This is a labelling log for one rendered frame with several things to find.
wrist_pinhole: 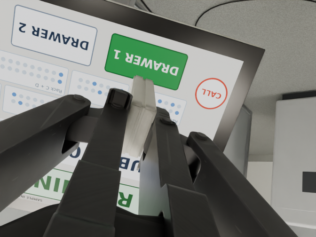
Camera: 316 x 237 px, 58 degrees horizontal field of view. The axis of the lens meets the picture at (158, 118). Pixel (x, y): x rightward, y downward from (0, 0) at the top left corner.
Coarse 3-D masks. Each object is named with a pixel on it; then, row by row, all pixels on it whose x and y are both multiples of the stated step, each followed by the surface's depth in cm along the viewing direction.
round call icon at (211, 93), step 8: (200, 72) 35; (200, 80) 35; (208, 80) 35; (216, 80) 35; (224, 80) 35; (200, 88) 36; (208, 88) 36; (216, 88) 36; (224, 88) 36; (192, 96) 36; (200, 96) 36; (208, 96) 36; (216, 96) 36; (224, 96) 36; (192, 104) 36; (200, 104) 36; (208, 104) 36; (216, 104) 36; (224, 104) 36; (216, 112) 37
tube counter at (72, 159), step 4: (0, 120) 36; (80, 144) 38; (84, 144) 38; (80, 148) 38; (76, 152) 38; (80, 152) 38; (68, 156) 38; (72, 156) 38; (76, 156) 38; (80, 156) 38; (64, 160) 39; (68, 160) 39; (72, 160) 39; (76, 160) 39; (68, 164) 39; (72, 164) 39; (76, 164) 39
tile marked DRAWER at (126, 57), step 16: (112, 32) 33; (112, 48) 34; (128, 48) 34; (144, 48) 34; (160, 48) 34; (112, 64) 34; (128, 64) 34; (144, 64) 34; (160, 64) 34; (176, 64) 34; (160, 80) 35; (176, 80) 35
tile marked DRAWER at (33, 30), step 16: (16, 16) 32; (32, 16) 32; (48, 16) 32; (16, 32) 33; (32, 32) 33; (48, 32) 33; (64, 32) 33; (80, 32) 33; (96, 32) 33; (32, 48) 33; (48, 48) 33; (64, 48) 33; (80, 48) 33; (80, 64) 34
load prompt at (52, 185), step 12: (48, 180) 40; (60, 180) 40; (24, 192) 40; (36, 192) 40; (48, 192) 40; (60, 192) 40; (120, 192) 41; (132, 192) 41; (120, 204) 41; (132, 204) 41
